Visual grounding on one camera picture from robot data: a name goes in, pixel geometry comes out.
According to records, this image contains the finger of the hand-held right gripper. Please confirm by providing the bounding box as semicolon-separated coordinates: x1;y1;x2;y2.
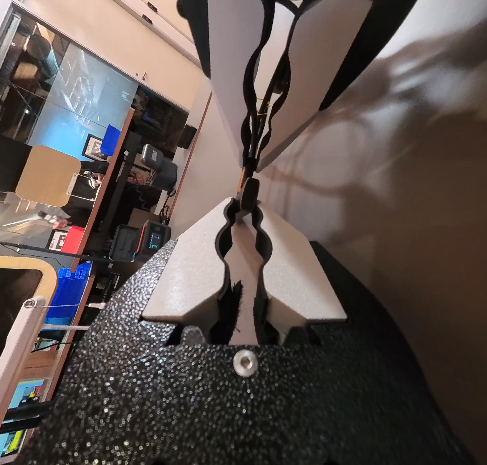
256;0;374;173
207;0;273;167

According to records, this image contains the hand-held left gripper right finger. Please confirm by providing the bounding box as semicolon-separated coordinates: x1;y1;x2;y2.
251;202;348;345

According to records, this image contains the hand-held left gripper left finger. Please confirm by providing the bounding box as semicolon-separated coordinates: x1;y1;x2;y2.
141;197;236;345

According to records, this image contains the grey usb hub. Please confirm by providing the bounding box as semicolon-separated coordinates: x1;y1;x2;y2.
235;176;261;222

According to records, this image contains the black cable with orange plugs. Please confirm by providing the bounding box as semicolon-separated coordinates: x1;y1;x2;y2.
237;65;290;197

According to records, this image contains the black open case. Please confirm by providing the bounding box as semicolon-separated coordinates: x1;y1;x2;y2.
109;224;144;262

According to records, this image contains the cardboard box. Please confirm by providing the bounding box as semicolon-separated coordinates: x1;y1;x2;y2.
129;207;161;228

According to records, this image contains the dark grey portable power unit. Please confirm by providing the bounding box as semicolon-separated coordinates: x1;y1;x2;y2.
141;144;179;192

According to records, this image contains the brown-edged desk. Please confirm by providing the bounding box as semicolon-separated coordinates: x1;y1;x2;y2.
70;107;137;273

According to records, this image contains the red bin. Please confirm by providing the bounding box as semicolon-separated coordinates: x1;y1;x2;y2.
60;225;86;255

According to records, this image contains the stack of blue bins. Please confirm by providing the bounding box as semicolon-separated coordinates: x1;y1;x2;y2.
43;261;94;322

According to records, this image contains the framed black white sign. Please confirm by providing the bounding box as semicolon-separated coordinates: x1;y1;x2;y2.
46;230;71;251
81;133;108;161

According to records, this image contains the blue bin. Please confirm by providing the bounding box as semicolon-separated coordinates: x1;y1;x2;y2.
102;124;122;157

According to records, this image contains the plywood board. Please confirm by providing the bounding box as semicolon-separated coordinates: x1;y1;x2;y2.
15;144;83;208

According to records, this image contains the black monitor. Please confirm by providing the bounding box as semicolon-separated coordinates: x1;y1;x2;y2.
0;135;33;194

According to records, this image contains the white bracket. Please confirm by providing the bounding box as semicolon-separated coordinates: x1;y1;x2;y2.
0;297;49;410

